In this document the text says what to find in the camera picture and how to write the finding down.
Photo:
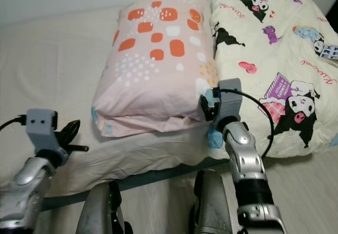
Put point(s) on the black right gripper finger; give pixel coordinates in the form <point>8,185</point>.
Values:
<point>208,110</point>

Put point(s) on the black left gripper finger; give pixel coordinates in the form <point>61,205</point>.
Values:
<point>71,132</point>

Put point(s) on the pink pillow with orange patches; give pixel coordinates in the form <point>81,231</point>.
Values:
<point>148,83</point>

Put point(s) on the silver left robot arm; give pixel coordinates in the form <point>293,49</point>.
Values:
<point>31,192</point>

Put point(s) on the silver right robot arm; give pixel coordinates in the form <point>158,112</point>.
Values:
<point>248,165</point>

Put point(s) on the beige sheeted mattress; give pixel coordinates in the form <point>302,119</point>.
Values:
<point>47,59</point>

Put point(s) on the grey robot right leg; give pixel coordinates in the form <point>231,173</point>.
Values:
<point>214,205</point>

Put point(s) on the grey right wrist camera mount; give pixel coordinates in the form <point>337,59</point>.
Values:
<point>229,101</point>

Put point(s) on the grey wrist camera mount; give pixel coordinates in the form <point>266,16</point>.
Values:
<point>229,101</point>
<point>42,127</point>

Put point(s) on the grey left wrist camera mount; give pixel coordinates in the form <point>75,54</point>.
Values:
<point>42,127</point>

